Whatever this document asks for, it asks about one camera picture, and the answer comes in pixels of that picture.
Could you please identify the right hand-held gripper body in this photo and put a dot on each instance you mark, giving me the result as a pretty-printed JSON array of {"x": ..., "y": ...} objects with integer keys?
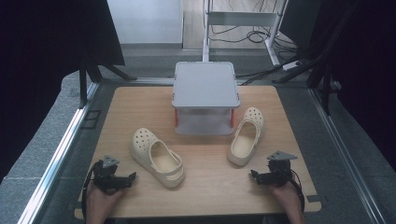
[{"x": 279, "y": 172}]

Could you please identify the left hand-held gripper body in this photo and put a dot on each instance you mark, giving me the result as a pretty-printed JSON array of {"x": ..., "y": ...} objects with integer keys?
[{"x": 105, "y": 179}]

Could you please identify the cream clog shoe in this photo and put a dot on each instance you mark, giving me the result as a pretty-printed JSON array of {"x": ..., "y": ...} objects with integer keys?
[
  {"x": 157, "y": 158},
  {"x": 246, "y": 140}
]

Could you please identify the grey shoe rack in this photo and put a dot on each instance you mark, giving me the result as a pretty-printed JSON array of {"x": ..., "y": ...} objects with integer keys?
[{"x": 205, "y": 85}]

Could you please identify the person's left hand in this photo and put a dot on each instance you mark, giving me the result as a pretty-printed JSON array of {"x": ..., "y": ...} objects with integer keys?
[{"x": 101, "y": 203}]

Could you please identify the person's right hand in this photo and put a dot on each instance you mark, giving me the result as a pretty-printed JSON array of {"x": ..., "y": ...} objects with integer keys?
[{"x": 288, "y": 200}]

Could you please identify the black tripod stand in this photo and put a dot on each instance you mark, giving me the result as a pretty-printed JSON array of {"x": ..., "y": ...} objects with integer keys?
[{"x": 90, "y": 73}]

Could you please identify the white power strip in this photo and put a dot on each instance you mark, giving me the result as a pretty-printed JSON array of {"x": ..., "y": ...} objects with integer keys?
[{"x": 291, "y": 65}]

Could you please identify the black metal stand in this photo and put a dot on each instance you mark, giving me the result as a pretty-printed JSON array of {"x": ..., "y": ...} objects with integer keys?
[{"x": 323, "y": 71}]

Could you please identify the dark curtain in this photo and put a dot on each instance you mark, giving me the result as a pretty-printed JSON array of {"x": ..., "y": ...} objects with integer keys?
[
  {"x": 367, "y": 62},
  {"x": 46, "y": 62}
]

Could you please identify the white metal stand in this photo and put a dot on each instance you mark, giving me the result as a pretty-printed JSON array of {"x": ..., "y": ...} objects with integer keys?
[{"x": 241, "y": 18}]

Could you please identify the aluminium rail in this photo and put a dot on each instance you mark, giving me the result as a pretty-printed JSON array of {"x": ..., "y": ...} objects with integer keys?
[
  {"x": 59, "y": 158},
  {"x": 342, "y": 149}
]

